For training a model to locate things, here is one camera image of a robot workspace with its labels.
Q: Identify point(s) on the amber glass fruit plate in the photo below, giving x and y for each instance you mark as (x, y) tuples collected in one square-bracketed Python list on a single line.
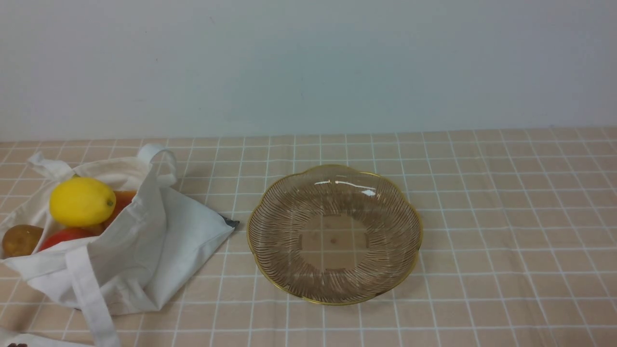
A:
[(333, 235)]

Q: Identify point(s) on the yellow lemon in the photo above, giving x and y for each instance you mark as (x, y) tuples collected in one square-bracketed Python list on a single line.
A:
[(81, 202)]

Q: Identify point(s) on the orange persimmon fruit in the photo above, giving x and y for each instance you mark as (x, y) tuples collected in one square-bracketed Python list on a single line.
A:
[(123, 199)]

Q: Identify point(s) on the brown kiwi fruit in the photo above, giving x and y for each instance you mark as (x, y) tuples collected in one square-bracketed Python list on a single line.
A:
[(21, 240)]

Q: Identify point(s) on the white cloth tote bag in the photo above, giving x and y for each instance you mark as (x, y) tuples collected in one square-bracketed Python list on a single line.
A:
[(140, 261)]

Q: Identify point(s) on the red apple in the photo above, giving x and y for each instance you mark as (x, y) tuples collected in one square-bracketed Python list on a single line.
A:
[(68, 234)]

